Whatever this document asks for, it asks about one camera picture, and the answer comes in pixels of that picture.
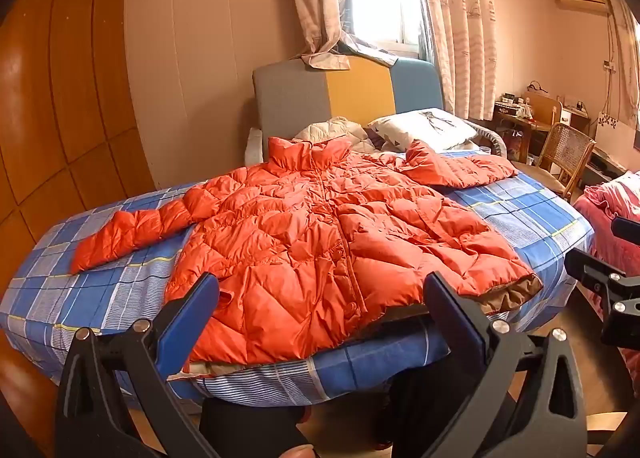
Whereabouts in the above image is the wooden desk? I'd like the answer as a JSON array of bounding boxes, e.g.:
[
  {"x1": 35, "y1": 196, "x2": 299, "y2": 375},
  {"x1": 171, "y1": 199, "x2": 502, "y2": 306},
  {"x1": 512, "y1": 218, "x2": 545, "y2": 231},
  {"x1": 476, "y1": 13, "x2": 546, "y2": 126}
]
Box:
[{"x1": 492, "y1": 98, "x2": 556, "y2": 164}]

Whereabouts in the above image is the wicker chair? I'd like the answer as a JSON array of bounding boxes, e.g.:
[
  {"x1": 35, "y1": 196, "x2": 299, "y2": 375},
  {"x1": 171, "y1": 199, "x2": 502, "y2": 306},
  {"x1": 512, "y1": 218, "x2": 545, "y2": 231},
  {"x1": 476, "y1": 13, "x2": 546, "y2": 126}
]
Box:
[{"x1": 512, "y1": 122, "x2": 597, "y2": 199}]

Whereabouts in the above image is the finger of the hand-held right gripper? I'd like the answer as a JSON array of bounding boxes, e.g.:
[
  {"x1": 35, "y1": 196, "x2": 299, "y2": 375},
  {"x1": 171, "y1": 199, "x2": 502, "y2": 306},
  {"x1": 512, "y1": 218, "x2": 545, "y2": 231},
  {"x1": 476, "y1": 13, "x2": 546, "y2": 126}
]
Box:
[
  {"x1": 611, "y1": 217, "x2": 640, "y2": 245},
  {"x1": 564, "y1": 247, "x2": 640, "y2": 346}
]

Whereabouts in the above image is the white flowered board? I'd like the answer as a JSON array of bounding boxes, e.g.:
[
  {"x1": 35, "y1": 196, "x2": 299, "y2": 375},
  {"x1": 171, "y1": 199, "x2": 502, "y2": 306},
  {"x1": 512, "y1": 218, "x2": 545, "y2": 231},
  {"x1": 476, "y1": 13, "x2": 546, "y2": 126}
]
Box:
[{"x1": 592, "y1": 111, "x2": 637, "y2": 160}]

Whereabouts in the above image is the orange puffer jacket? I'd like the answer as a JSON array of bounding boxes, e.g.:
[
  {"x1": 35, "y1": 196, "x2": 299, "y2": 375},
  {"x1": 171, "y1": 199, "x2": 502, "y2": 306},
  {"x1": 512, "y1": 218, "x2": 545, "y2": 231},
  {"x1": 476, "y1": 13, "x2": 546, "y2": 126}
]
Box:
[{"x1": 70, "y1": 137, "x2": 543, "y2": 366}]

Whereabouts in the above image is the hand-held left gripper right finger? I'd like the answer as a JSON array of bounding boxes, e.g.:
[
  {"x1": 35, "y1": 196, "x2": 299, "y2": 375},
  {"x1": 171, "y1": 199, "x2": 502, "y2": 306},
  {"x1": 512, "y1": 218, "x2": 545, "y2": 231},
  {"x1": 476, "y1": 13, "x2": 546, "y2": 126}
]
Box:
[{"x1": 423, "y1": 271, "x2": 601, "y2": 458}]

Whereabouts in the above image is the white small cabinet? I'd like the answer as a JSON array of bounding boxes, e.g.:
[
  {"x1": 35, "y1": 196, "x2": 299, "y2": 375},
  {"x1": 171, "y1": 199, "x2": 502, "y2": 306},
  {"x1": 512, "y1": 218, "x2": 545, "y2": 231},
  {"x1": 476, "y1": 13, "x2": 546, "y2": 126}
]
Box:
[{"x1": 557, "y1": 103, "x2": 592, "y2": 139}]

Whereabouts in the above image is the beige quilted duvet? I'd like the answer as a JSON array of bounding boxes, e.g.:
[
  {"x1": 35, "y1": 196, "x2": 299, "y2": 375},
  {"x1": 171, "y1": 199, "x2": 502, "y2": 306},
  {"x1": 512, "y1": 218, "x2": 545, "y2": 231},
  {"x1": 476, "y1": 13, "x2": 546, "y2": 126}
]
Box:
[{"x1": 292, "y1": 117, "x2": 381, "y2": 154}]

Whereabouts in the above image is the white printed pillow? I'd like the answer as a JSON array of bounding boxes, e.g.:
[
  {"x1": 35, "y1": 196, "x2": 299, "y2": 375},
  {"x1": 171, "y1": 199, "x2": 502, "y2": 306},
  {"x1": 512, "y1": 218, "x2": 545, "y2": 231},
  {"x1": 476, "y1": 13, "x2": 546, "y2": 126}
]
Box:
[{"x1": 367, "y1": 108, "x2": 478, "y2": 151}]

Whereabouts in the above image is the grey yellow blue headboard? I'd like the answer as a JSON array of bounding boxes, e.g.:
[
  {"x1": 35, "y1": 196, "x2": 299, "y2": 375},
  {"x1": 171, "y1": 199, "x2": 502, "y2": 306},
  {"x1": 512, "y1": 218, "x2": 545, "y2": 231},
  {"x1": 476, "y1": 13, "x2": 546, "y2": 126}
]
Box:
[{"x1": 252, "y1": 54, "x2": 445, "y2": 159}]

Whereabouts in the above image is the grey bed rail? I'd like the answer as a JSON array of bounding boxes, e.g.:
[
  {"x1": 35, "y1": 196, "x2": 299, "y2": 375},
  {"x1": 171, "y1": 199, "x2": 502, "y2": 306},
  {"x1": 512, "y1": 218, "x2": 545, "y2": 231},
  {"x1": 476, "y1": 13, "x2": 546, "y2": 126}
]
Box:
[{"x1": 465, "y1": 121, "x2": 507, "y2": 157}]

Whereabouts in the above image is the wooden wardrobe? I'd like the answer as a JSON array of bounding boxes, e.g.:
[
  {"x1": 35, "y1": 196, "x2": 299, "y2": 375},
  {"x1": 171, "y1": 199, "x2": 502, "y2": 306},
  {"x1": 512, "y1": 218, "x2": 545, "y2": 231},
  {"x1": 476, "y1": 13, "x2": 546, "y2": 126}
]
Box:
[{"x1": 0, "y1": 0, "x2": 157, "y2": 251}]

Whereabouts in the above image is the pink ruffled bedding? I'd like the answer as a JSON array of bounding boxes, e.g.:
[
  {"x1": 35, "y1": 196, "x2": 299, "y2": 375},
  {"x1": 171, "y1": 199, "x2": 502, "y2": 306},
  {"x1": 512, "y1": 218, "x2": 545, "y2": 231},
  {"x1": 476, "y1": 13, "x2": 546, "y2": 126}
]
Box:
[{"x1": 572, "y1": 171, "x2": 640, "y2": 289}]

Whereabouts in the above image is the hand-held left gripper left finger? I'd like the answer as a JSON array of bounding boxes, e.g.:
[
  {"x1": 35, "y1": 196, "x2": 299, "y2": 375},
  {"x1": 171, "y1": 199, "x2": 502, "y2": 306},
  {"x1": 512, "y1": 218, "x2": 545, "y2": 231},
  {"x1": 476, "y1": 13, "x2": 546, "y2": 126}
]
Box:
[{"x1": 54, "y1": 273, "x2": 221, "y2": 458}]

